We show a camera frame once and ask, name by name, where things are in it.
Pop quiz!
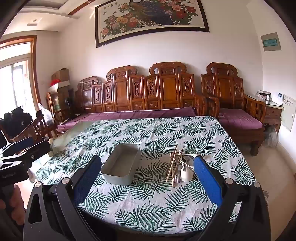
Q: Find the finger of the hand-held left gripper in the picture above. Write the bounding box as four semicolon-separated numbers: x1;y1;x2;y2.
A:
14;140;51;167
0;137;34;156

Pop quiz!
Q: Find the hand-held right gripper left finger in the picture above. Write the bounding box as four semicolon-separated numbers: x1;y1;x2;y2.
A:
23;155;102;241

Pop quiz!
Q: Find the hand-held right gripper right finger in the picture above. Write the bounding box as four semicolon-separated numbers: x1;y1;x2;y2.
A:
193;156;272;241

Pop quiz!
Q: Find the grey rectangular tray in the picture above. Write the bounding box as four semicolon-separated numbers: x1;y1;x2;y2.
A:
100;143;141;186

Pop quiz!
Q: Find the metal fork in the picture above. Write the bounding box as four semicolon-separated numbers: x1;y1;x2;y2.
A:
173;158;185;184

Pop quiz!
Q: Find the person's left hand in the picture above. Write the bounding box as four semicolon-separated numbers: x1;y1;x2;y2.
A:
11;184;27;226

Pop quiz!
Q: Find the wooden chair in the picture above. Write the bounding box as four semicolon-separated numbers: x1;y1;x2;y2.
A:
11;115;58;142

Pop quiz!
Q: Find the black clothing pile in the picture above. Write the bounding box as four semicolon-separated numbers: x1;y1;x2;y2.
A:
0;107;33;139

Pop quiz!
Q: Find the white plastic bag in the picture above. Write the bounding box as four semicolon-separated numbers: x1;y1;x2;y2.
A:
36;103;55;126

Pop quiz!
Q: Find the green and white box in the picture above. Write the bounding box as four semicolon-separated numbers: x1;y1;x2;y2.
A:
50;93;61;112

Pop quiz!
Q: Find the large brown cardboard box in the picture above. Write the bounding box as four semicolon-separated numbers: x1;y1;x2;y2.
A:
57;87;74;112

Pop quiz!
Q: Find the wooden framed glass door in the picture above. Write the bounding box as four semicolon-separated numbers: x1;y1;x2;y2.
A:
0;35;38;114

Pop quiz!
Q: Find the purple armchair cushion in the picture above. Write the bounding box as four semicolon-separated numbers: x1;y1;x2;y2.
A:
217;108;264;130

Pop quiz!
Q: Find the leaf print tablecloth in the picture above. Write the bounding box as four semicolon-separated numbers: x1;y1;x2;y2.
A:
35;115;257;234

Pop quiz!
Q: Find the grey fluffy duster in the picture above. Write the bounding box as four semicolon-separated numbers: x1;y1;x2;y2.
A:
264;124;278;149

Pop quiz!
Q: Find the open brown cardboard box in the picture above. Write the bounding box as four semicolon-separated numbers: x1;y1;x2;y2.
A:
51;68;70;81

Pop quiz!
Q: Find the purple sofa cushion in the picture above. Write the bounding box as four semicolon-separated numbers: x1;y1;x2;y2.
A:
57;107;197;130

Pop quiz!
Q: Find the wooden side table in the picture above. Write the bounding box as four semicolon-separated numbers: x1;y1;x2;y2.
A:
245;94;284;133

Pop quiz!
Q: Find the carved wooden armchair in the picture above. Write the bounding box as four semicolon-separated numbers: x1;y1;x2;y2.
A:
201;62;266;156

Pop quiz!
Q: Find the carved wooden sofa bench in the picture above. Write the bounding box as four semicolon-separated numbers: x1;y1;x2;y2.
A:
54;61;220;137

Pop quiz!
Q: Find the white desk device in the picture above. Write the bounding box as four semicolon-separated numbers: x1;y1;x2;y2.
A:
272;91;284;105

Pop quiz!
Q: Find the framed peacock painting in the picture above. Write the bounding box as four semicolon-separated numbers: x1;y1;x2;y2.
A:
95;0;210;48

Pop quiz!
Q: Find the grey wall panel box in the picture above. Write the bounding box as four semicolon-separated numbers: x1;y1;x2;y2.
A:
261;32;282;52

